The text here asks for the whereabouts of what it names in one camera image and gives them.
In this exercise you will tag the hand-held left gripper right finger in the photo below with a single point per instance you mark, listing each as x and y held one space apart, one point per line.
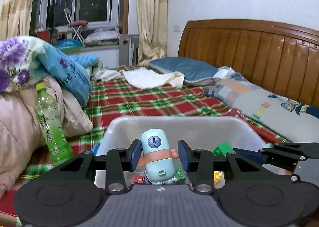
183 157

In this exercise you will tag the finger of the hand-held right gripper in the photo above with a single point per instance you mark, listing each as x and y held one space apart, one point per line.
249 155
291 151

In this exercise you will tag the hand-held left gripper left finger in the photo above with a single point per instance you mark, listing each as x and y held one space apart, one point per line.
135 154

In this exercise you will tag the small green toy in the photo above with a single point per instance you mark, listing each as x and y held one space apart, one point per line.
180 173

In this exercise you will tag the light blue toy figure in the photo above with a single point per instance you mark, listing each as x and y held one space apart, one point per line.
157 157

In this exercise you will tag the small red toy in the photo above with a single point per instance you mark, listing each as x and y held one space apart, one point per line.
139 179

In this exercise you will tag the green building block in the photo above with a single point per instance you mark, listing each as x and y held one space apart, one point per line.
223 148

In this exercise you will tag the white plastic container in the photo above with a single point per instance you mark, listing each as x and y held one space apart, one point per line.
174 127

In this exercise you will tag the yellow building block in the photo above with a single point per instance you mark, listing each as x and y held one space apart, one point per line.
218 179

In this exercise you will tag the patchwork pillow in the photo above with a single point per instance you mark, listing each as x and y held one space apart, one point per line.
264 102

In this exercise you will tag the cream cloth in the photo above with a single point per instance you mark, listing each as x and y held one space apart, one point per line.
149 77

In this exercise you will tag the small white cloth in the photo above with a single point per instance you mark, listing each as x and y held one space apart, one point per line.
107 74

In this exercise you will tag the white folded cloth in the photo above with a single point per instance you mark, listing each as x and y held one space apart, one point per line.
224 72

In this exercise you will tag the green tea bottle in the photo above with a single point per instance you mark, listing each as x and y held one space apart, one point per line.
51 127

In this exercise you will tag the blue pillow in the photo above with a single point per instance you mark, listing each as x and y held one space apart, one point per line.
184 67

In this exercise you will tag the grey panel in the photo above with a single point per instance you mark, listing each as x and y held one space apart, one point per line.
127 50

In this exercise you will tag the blue printed blanket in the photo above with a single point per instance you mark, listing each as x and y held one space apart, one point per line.
67 72

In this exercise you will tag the wooden headboard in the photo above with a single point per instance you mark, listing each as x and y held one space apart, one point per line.
249 47

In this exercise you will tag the pink quilt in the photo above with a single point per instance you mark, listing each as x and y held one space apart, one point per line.
17 127

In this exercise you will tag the pale pink pillow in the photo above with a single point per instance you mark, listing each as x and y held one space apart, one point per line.
102 36

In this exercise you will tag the white folding chair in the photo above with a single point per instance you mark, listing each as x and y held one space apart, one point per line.
76 26

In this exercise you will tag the cream patterned curtain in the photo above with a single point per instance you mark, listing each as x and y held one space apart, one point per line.
152 12
15 2

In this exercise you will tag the red bag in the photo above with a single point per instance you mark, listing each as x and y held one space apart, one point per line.
43 36

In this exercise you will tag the purple floral blanket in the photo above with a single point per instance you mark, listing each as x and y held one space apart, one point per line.
15 62

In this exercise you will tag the wall light switch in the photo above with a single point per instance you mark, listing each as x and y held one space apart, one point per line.
177 29

